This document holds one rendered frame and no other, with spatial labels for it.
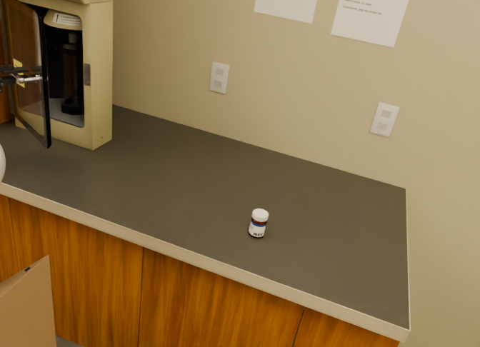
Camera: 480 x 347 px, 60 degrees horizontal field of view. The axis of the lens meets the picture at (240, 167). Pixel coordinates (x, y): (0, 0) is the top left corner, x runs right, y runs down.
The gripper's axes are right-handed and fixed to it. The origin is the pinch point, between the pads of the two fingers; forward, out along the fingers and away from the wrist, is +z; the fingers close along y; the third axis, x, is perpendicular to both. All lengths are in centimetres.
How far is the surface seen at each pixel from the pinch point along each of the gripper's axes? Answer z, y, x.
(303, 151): 87, -25, -44
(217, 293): 22, -39, -71
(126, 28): 51, 6, 27
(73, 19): 19.2, 14.5, 3.0
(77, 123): 17.9, -18.4, 0.2
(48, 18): 14.1, 13.4, 9.1
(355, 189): 84, -26, -71
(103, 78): 25.3, -2.2, -4.0
